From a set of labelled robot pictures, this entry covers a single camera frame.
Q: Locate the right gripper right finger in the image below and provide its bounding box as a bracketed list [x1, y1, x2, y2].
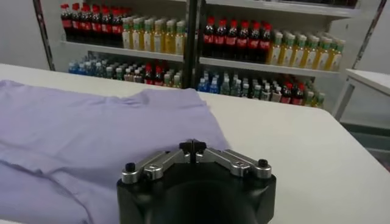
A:
[193, 139, 273, 179]

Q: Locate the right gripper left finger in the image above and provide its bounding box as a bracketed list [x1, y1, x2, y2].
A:
[121, 139, 194, 185]

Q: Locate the purple t-shirt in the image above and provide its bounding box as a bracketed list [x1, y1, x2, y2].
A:
[0, 79, 231, 224]

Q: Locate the small cola bottle red cap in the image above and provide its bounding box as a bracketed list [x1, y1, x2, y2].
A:
[291, 82, 305, 106]
[280, 82, 293, 104]
[154, 65, 164, 86]
[143, 63, 154, 85]

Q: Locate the white shelving unit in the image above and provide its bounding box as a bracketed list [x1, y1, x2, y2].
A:
[194, 0, 388, 110]

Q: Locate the yellow juice bottle green cap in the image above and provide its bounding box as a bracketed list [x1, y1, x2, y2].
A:
[164, 19, 176, 54]
[313, 38, 332, 71]
[154, 19, 165, 53]
[175, 20, 186, 55]
[291, 35, 307, 68]
[324, 39, 346, 72]
[301, 36, 319, 69]
[268, 32, 283, 65]
[121, 18, 132, 49]
[132, 18, 144, 51]
[143, 18, 155, 52]
[279, 33, 296, 67]

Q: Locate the glass beverage display cooler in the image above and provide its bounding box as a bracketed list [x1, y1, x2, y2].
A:
[32, 0, 197, 89]

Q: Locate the white side table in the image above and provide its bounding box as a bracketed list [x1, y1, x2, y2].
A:
[331, 68, 390, 122]

